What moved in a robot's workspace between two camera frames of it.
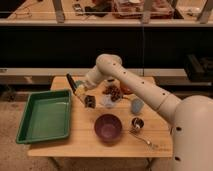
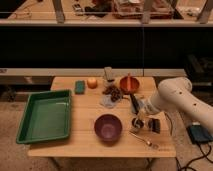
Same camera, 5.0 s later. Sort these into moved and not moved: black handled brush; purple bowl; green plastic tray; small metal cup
Moved: black handled brush
Not moved: small metal cup; green plastic tray; purple bowl
